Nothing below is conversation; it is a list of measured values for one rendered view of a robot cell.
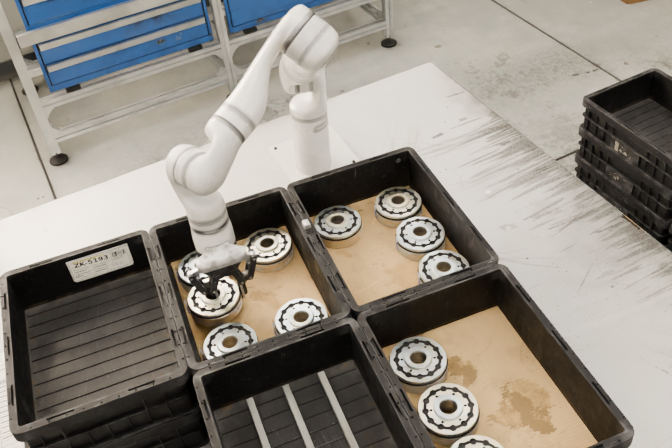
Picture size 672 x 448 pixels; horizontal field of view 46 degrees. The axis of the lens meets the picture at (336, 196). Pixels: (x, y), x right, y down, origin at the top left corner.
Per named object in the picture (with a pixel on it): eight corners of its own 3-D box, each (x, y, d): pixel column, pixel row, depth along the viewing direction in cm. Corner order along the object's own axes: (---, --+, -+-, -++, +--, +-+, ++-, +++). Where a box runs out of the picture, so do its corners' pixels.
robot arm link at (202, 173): (193, 186, 126) (245, 122, 130) (158, 167, 131) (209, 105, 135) (212, 208, 132) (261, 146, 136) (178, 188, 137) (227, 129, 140)
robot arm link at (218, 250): (199, 276, 138) (191, 251, 134) (187, 236, 146) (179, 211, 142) (249, 260, 139) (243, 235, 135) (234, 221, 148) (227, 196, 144)
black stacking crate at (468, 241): (292, 225, 176) (285, 186, 168) (412, 186, 182) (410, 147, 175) (359, 354, 147) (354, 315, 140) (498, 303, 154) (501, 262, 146)
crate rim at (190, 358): (149, 235, 163) (147, 227, 162) (285, 192, 170) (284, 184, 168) (193, 381, 134) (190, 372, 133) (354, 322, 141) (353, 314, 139)
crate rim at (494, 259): (285, 192, 170) (284, 184, 168) (411, 153, 176) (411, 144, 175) (354, 322, 141) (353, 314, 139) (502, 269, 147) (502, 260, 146)
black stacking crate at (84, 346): (20, 313, 163) (0, 276, 156) (159, 268, 169) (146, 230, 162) (35, 474, 134) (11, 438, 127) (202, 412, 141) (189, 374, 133)
